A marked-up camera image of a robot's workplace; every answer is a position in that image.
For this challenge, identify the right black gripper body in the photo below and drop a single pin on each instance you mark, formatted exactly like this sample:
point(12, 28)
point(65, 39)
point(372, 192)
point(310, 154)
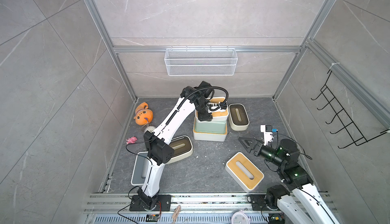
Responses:
point(266, 152)

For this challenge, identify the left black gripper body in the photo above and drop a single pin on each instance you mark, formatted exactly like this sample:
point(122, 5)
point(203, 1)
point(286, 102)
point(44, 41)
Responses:
point(203, 113)

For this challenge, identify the small bamboo lid tissue box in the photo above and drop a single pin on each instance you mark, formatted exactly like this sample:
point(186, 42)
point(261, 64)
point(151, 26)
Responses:
point(219, 114)

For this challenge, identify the green tissue box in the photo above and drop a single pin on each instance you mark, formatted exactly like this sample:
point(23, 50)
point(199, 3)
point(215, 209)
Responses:
point(212, 127)

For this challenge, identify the large bamboo lid tissue box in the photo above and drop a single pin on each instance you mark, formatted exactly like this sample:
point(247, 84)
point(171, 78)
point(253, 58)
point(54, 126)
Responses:
point(210, 136)

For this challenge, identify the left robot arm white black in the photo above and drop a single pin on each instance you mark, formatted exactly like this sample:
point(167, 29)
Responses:
point(158, 142)

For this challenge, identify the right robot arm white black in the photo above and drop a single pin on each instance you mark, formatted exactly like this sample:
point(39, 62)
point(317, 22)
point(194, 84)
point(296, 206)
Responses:
point(298, 197)

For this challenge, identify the front bamboo lid tissue box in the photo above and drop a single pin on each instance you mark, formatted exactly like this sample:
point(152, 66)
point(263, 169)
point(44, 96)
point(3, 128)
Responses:
point(244, 172)

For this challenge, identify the grey lid white tissue box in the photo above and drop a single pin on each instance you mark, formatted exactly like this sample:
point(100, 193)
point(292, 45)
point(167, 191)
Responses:
point(140, 169)

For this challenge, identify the cream box dark lid back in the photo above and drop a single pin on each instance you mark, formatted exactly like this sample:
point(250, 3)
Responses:
point(238, 117)

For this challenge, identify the cream box dark lid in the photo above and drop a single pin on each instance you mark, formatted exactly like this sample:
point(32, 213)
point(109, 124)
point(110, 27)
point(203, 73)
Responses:
point(238, 117)
point(183, 148)

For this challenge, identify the cream box dark lid left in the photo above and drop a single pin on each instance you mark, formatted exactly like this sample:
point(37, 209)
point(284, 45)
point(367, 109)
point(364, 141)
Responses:
point(183, 148)

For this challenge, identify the small grey alarm clock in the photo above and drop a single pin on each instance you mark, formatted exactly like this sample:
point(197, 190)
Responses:
point(149, 129)

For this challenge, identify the orange plush toy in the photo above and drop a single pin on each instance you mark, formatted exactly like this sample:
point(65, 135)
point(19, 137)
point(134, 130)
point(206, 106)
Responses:
point(143, 115)

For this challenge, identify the pink round object front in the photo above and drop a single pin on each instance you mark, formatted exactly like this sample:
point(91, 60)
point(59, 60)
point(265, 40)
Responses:
point(240, 218)

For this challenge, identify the small pink toy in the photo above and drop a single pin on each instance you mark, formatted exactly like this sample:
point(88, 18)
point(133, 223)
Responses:
point(131, 140)

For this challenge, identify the small circuit board front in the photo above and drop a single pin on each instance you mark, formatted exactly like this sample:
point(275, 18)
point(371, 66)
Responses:
point(152, 217)

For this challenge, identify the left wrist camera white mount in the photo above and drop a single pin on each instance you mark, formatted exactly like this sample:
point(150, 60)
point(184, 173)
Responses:
point(217, 107)

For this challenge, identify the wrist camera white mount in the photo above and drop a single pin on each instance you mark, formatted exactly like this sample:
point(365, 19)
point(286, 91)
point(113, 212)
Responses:
point(268, 132)
point(217, 107)

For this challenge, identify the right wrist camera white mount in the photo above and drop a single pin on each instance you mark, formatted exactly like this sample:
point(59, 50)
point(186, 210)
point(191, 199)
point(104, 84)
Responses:
point(268, 132)

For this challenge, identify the white wire mesh basket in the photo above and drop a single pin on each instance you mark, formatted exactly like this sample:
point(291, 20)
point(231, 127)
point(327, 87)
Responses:
point(200, 61)

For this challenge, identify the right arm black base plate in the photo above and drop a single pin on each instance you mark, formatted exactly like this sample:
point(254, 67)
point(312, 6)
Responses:
point(260, 202)

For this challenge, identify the black wire hook rack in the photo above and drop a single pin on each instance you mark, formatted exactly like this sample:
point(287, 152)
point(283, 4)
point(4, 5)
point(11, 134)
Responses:
point(340, 114)

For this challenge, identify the wooden brush handle front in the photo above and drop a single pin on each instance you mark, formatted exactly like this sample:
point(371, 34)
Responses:
point(176, 214)

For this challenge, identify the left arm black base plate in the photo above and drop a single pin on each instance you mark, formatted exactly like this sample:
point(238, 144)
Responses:
point(145, 203)

